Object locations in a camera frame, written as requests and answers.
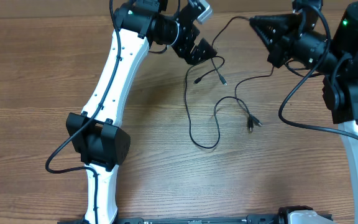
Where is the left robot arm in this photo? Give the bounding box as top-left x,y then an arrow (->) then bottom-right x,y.
66,1 -> 217,223

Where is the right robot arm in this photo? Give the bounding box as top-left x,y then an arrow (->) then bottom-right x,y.
249,1 -> 358,223

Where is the black USB cable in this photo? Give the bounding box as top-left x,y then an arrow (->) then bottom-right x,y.
183,16 -> 275,150

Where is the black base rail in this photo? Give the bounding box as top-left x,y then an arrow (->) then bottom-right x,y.
57,214 -> 334,224

